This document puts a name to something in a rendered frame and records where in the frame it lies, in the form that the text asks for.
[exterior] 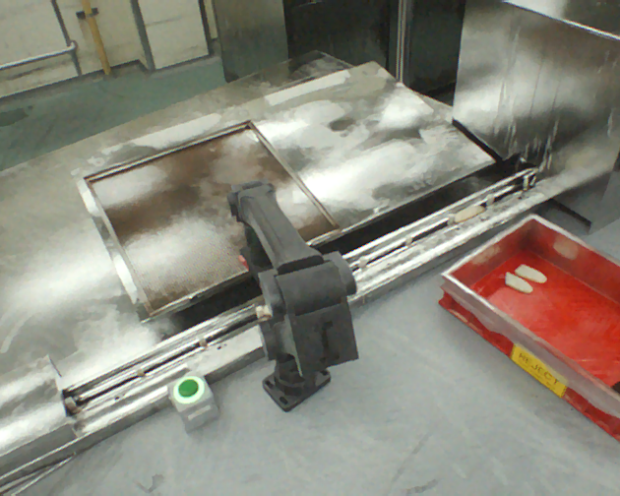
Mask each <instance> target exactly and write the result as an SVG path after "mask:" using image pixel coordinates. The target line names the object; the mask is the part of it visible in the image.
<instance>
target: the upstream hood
mask: <svg viewBox="0 0 620 496"><path fill-rule="evenodd" d="M61 377H62V376H61V374H60V373H59V371H58V370H57V368H56V367H55V364H54V362H53V361H52V358H50V357H49V355H48V354H47V355H45V356H43V357H41V358H39V359H37V360H35V361H33V362H30V363H28V364H26V365H23V366H20V367H18V368H16V369H14V371H12V372H9V373H7V374H5V375H3V376H0V477H1V476H3V475H5V474H7V473H9V472H11V471H13V470H16V469H18V468H19V467H21V466H23V465H26V464H28V463H30V462H32V461H34V460H36V459H38V458H40V457H43V456H45V455H47V454H49V453H51V452H53V451H55V450H57V449H59V448H61V446H63V445H64V444H66V443H68V442H71V441H73V440H75V439H77V438H79V437H78V436H77V433H76V429H75V426H74V422H73V419H71V415H70V413H69V412H68V410H67V407H66V405H65V401H64V398H63V394H62V390H61V387H62V383H61V380H60V378H61ZM60 385H61V386H60ZM62 388H63V387H62Z"/></svg>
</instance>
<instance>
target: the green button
mask: <svg viewBox="0 0 620 496"><path fill-rule="evenodd" d="M199 391H200V385H199V383H197V382H196V380H195V379H193V378H188V379H185V380H183V381H182V383H181V384H180V385H179V387H178V393H179V396H180V397H181V398H184V399H189V398H192V397H194V396H195V395H196V394H197V393H199Z"/></svg>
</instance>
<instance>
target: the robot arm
mask: <svg viewBox="0 0 620 496"><path fill-rule="evenodd" d="M231 189H232V192H229V193H227V194H226V197H227V202H228V206H229V209H230V212H231V215H232V216H235V219H236V223H239V222H241V223H242V226H243V231H244V236H246V241H247V247H243V248H241V249H239V253H240V255H241V256H239V257H238V258H239V260H240V262H241V263H242V265H243V266H244V267H246V269H247V270H248V271H249V272H250V273H251V274H252V276H253V277H254V278H255V280H256V281H257V282H258V283H259V286H260V287H261V289H262V293H263V294H262V295H263V297H264V300H265V302H266V305H268V307H269V310H270V313H271V315H272V317H273V318H272V319H269V320H265V321H261V322H258V323H257V326H258V331H259V336H260V340H261V343H262V347H263V350H264V353H265V357H266V359H268V361H273V360H275V361H276V366H275V372H273V373H272V374H270V375H269V376H266V377H265V378H264V379H263V381H262V386H263V389H264V390H265V391H266V393H268V394H269V395H270V396H271V397H272V398H273V399H274V401H275V402H276V403H277V404H278V406H279V407H280V409H281V410H282V411H283V412H291V411H292V410H293V409H295V408H296V407H298V406H299V404H300V403H302V402H303V401H305V400H306V399H307V398H309V397H310V396H311V395H314V394H315V393H316V392H318V391H319V390H320V389H322V388H323V387H324V386H326V385H327V384H328V383H330V381H331V374H330V372H329V371H328V370H327V368H328V367H331V366H337V365H340V364H343V363H347V362H349V361H355V360H359V352H358V347H357V342H355V337H354V330H353V326H352V321H351V316H350V310H349V304H348V299H347V297H348V296H351V295H354V294H357V282H356V279H355V278H354V273H353V272H352V270H351V268H350V266H349V265H348V262H347V261H346V260H345V259H344V258H343V256H342V255H341V254H340V252H339V251H337V252H334V253H329V254H325V255H321V254H320V252H319V251H317V250H315V249H312V248H310V247H309V246H308V245H307V244H306V243H305V241H304V240H303V239H302V237H301V236H300V235H299V233H298V232H297V230H296V229H295V227H294V226H293V225H292V223H291V222H290V219H288V218H287V217H286V215H285V214H284V212H283V211H282V209H281V208H280V207H279V205H278V202H277V197H276V193H275V189H274V186H273V183H272V182H270V181H269V179H267V178H262V179H258V180H254V181H250V182H244V183H240V184H236V185H232V186H231Z"/></svg>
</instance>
